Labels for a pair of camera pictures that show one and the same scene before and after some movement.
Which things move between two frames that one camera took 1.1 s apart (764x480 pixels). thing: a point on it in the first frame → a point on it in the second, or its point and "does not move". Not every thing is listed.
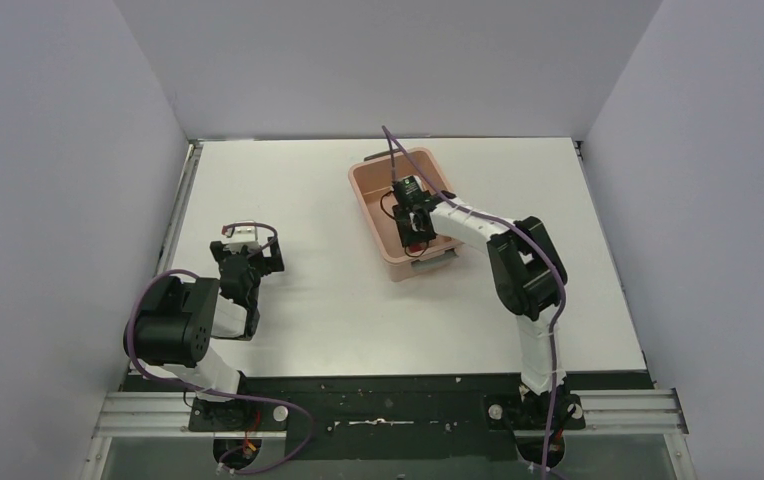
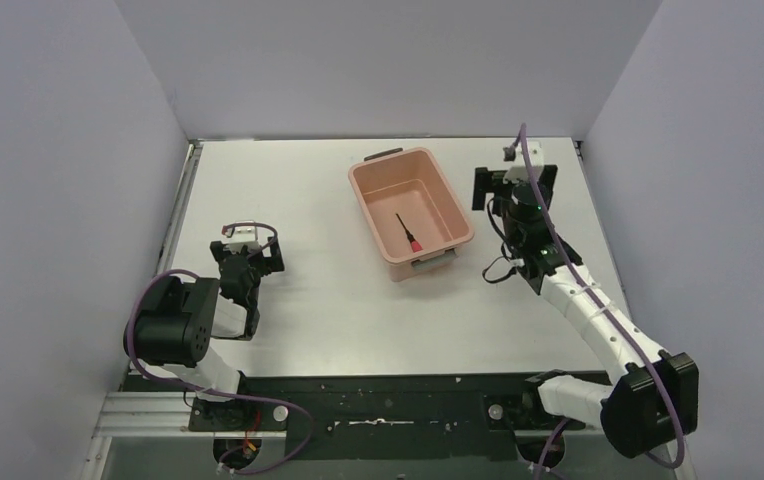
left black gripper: x=266 y=262 does not move
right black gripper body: x=409 y=236 → x=514 y=238
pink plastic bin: x=374 y=176 does not move
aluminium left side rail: x=187 y=178 does not move
